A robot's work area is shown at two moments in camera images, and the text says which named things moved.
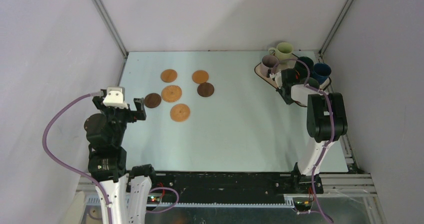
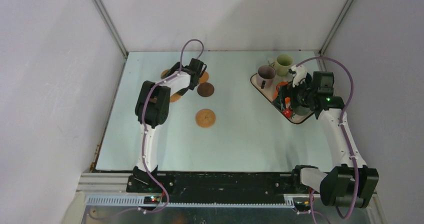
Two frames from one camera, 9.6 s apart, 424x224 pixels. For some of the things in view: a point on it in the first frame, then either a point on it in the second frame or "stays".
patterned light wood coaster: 180,112 -> 205,118
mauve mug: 269,62 -> 265,76
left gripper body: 118,115 -> 177,66
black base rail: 235,187 stays
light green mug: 283,50 -> 282,64
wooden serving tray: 289,65 -> 268,93
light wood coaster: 200,76 stays
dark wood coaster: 205,89 stays
